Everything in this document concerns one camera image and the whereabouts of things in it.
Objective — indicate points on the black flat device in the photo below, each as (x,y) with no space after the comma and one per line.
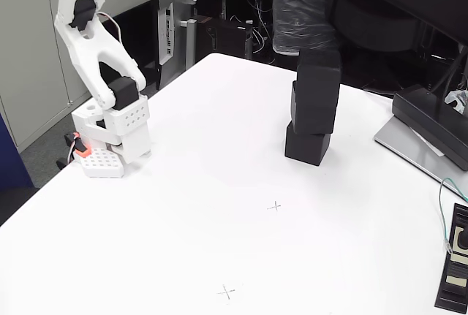
(448,293)

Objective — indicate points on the blue partition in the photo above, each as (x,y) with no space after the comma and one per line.
(11,165)

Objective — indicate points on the silver computer case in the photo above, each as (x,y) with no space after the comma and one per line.
(166,37)

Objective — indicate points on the black rectangular dock box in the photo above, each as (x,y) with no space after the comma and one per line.
(428,117)

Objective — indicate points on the grey metal post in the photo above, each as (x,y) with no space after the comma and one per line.
(191,48)

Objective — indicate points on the black panel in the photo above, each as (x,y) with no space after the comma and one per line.
(146,37)

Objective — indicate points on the trash bin with plastic bag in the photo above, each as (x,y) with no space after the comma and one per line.
(300,19)

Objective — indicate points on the white crumpled plastic bag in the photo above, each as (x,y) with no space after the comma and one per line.
(457,99)

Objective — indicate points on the silver monitor stand base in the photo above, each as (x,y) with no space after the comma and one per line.
(413,154)

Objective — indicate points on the orange clip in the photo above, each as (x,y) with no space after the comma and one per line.
(82,151)

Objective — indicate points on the black cube block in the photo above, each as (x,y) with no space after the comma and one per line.
(305,148)
(314,117)
(318,74)

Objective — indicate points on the black office chair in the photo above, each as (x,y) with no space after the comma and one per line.
(373,30)

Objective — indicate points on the grey cabinet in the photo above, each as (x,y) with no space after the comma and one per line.
(29,19)

